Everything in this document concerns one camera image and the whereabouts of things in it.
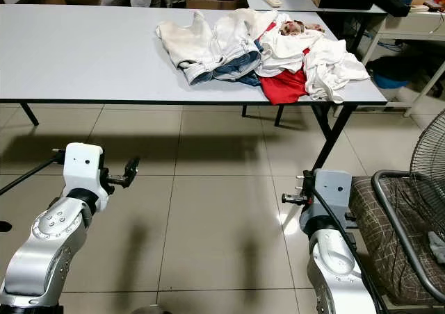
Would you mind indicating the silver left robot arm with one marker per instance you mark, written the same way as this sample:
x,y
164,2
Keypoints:
x,y
42,251

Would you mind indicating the white buttoned shirt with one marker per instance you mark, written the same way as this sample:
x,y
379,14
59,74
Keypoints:
x,y
285,50

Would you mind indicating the black soundbar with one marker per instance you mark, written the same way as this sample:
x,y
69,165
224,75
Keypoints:
x,y
395,3

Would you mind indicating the red shirt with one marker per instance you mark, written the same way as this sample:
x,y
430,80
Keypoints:
x,y
284,88

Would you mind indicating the white remote control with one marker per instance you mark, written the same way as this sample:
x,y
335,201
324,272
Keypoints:
x,y
273,1

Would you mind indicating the crumpled white garment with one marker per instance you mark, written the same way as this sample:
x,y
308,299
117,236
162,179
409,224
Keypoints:
x,y
332,67

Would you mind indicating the white side desk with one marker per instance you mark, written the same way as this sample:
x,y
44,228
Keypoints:
x,y
410,26

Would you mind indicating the blue bucket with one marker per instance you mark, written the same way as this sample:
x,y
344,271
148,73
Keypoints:
x,y
389,74

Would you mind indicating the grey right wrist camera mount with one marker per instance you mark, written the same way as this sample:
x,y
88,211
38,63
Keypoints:
x,y
334,189

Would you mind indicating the long white table black legs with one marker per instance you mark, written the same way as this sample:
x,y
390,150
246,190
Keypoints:
x,y
83,57

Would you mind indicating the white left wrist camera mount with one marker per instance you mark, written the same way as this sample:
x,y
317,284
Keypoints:
x,y
82,164

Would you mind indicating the black standing fan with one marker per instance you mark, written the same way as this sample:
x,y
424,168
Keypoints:
x,y
431,161

